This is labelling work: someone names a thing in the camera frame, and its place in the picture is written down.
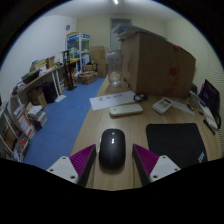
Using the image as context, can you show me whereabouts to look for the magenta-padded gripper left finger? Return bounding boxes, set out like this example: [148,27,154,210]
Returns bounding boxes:
[46,143,98,188]

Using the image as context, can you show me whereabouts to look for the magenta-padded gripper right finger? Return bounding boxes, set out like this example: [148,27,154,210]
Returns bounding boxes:
[132,143,181,187]

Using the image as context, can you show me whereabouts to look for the black computer mouse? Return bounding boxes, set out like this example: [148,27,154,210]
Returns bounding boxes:
[98,128,127,169]

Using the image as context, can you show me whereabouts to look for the black mouse pad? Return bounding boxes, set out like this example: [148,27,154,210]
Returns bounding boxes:
[145,123,209,169]

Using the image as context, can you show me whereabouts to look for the white remote control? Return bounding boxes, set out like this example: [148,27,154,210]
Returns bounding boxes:
[108,103,144,118]

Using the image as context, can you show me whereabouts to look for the white keypad controller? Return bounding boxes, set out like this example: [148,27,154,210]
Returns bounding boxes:
[152,97,173,115]

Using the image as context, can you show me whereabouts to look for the pile of books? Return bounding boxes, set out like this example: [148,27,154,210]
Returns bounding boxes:
[26,104,48,131]

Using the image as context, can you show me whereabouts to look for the plain white paper sheet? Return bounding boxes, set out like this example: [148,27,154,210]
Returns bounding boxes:
[171,99,196,116]

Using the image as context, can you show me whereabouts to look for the white bookshelf with books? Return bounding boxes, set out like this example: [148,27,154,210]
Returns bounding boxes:
[0,99,36,163]

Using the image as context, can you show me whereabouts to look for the black pen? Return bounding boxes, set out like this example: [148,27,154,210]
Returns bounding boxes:
[202,118,217,136]

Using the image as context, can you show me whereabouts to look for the white printed paper sheet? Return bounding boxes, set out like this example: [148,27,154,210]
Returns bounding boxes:
[89,90,136,111]

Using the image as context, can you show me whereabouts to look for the white book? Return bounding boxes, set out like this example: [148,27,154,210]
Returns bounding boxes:
[199,103,219,131]

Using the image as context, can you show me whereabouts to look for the black bin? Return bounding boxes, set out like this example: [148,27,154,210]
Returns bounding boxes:
[42,81,59,104]

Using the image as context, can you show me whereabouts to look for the small brown cardboard box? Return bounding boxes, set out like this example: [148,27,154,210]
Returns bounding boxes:
[27,86,48,109]

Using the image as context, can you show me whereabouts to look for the open cardboard floor box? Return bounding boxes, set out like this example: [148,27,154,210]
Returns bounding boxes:
[77,70,99,86]

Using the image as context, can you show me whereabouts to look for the black monitor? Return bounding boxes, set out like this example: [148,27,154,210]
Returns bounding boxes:
[198,79,221,118]

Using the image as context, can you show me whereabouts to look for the black floor stand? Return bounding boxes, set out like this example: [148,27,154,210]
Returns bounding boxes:
[61,49,78,92]

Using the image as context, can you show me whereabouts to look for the large cardboard box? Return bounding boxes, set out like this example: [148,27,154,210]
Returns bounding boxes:
[119,31,197,99]

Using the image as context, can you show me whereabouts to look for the clear glass jar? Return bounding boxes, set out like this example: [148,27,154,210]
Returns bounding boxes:
[106,49,125,88]

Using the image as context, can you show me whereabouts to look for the stacked cardboard boxes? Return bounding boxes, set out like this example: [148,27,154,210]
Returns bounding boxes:
[89,45,109,79]

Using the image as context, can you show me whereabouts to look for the blue and white shelf unit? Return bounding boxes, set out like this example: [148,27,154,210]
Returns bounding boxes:
[65,32,92,73]

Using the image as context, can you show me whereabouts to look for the grey door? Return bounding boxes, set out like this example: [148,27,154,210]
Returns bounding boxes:
[109,17,133,51]

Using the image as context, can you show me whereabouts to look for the stack of papers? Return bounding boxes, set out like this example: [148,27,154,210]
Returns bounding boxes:
[112,23,168,42]

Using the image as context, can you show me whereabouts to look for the coiled black cable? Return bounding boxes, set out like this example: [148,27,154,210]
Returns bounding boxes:
[133,92,148,103]

